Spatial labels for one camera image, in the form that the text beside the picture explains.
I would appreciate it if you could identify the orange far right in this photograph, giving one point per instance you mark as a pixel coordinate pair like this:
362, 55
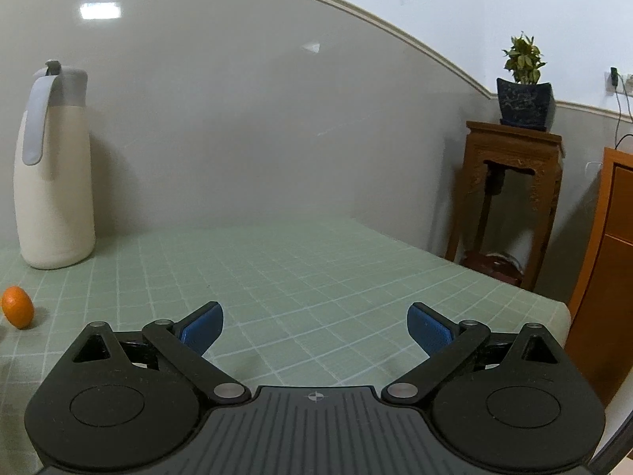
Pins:
17, 307

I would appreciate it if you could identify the red box under stand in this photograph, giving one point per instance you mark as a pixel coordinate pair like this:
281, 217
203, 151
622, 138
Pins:
494, 265

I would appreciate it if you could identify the wall socket with charger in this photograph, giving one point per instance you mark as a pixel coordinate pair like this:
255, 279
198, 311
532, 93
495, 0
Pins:
615, 82

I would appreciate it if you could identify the cream thermos jug grey lid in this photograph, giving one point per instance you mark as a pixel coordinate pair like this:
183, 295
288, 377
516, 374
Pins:
52, 183

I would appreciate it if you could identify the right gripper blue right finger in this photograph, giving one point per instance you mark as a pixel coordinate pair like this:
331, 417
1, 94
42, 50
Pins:
450, 347

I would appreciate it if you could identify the orange wooden cabinet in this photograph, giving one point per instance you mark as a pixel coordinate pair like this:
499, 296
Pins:
600, 338

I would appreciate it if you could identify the wooden plant stand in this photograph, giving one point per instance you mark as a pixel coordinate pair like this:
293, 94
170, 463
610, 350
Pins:
506, 195

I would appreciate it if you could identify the potted plant dark pot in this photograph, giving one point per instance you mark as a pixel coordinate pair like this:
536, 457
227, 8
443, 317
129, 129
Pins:
525, 101

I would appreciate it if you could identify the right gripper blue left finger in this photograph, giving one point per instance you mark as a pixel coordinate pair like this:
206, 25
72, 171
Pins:
183, 345

